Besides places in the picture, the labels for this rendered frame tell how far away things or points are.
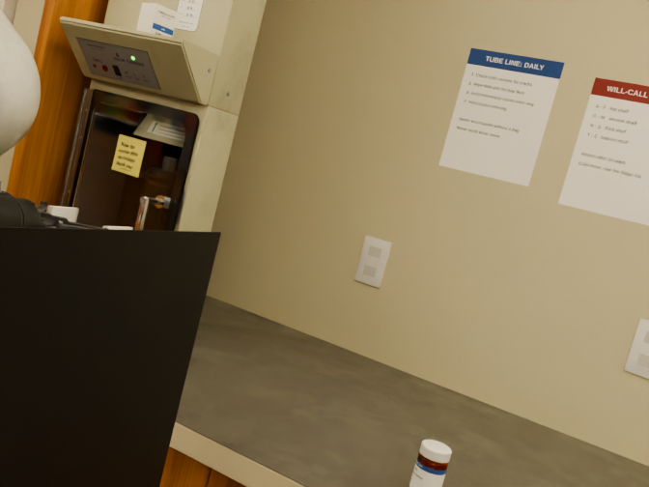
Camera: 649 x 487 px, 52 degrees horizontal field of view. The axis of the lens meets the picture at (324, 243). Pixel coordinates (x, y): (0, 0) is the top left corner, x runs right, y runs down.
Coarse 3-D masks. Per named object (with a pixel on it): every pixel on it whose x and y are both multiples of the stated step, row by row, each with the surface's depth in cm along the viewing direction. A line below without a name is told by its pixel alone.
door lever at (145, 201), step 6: (144, 198) 130; (150, 198) 131; (156, 198) 135; (162, 198) 135; (144, 204) 131; (156, 204) 134; (162, 204) 135; (144, 210) 131; (138, 216) 131; (144, 216) 131; (138, 222) 131; (144, 222) 132; (138, 228) 131; (144, 228) 132
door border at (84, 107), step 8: (88, 96) 144; (88, 104) 144; (88, 112) 144; (80, 120) 145; (80, 128) 145; (80, 136) 145; (80, 144) 145; (72, 152) 146; (72, 160) 146; (72, 168) 146; (72, 176) 146; (72, 184) 146; (184, 184) 134; (64, 200) 147
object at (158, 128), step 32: (96, 96) 143; (96, 128) 143; (128, 128) 139; (160, 128) 136; (192, 128) 132; (96, 160) 143; (160, 160) 135; (96, 192) 143; (128, 192) 139; (160, 192) 135; (96, 224) 143; (128, 224) 139; (160, 224) 135
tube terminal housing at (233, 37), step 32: (128, 0) 141; (160, 0) 137; (224, 0) 131; (256, 0) 136; (192, 32) 134; (224, 32) 131; (256, 32) 139; (224, 64) 133; (128, 96) 141; (160, 96) 137; (224, 96) 136; (224, 128) 139; (192, 160) 134; (224, 160) 142; (192, 192) 135; (192, 224) 138
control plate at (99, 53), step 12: (84, 48) 136; (96, 48) 134; (108, 48) 132; (120, 48) 130; (132, 48) 128; (96, 60) 137; (108, 60) 135; (120, 60) 133; (132, 60) 131; (144, 60) 129; (96, 72) 140; (108, 72) 138; (132, 72) 134; (144, 72) 132; (144, 84) 134; (156, 84) 132
